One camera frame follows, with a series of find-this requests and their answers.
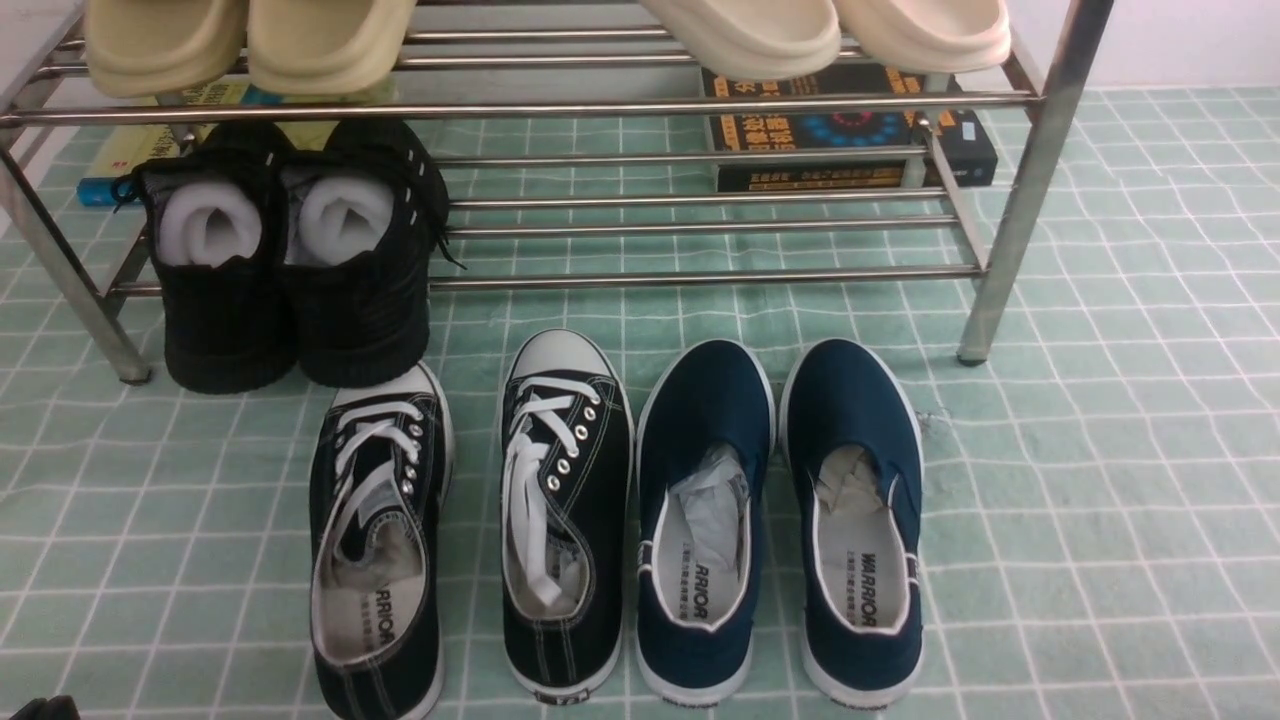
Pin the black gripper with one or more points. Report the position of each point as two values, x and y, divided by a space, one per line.
61 707

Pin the black canvas lace-up shoe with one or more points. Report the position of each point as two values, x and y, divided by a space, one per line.
568 461
382 467

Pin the stainless steel shoe rack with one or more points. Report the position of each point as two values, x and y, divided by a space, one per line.
916 170

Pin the black knit sneaker left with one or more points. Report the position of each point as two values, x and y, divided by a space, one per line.
213 225

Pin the black knit sneaker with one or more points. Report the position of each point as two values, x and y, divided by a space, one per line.
362 218
213 225

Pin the black knit sneaker right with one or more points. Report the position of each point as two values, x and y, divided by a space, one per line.
362 218

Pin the beige slipper far left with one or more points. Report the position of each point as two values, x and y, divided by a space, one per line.
149 48

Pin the beige slipper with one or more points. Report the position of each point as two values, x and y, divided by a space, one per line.
149 48
321 48

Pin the navy slip-on shoe left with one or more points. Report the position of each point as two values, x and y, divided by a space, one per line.
704 441

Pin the navy slip-on shoe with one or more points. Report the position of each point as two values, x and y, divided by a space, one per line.
704 441
853 445

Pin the beige slipper inner left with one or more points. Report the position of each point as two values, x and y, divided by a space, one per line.
321 48

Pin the navy slip-on shoe right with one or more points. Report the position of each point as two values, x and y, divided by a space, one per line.
853 445

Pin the cream slipper inner right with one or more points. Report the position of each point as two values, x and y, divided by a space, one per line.
754 40

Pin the cream slipper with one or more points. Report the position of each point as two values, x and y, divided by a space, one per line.
754 40
930 37

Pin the black book with orange text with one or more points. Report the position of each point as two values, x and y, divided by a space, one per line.
968 148

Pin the green checkered floor cloth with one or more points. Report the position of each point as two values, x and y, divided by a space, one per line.
1100 531

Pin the cream slipper far right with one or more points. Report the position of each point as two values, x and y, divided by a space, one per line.
930 37

